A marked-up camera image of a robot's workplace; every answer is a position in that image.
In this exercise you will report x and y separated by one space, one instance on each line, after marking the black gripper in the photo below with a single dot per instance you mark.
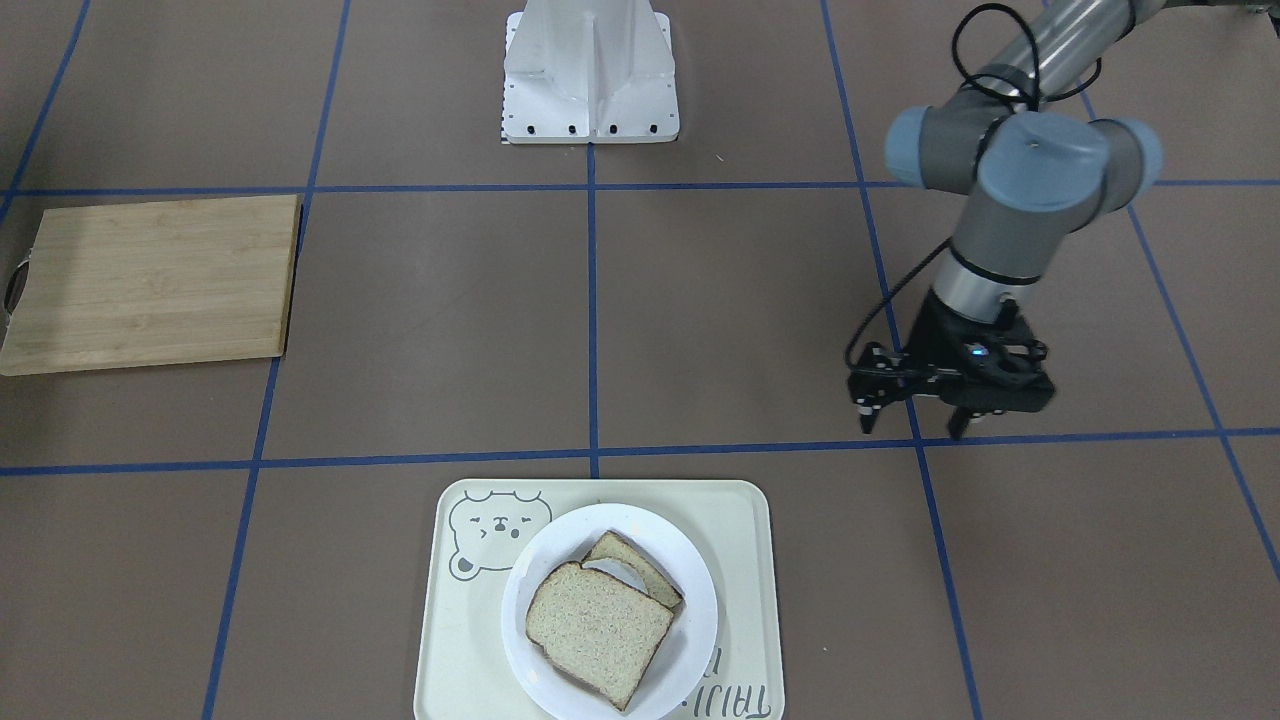
938 338

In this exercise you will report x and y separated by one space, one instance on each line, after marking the white round plate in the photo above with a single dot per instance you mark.
682 658

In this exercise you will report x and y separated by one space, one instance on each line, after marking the bread slice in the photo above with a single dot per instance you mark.
598 630
615 546

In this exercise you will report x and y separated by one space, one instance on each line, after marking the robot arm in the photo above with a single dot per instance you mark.
1029 178

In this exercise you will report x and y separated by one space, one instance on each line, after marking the bread slice under egg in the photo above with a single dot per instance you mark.
615 546

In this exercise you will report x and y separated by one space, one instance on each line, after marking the fried egg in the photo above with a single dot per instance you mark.
620 571

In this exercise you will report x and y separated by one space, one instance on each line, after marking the cream bear serving tray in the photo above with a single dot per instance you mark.
483 525

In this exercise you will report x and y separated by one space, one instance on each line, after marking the wooden cutting board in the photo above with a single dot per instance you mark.
156 283

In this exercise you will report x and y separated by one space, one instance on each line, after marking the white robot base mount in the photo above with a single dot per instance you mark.
589 72

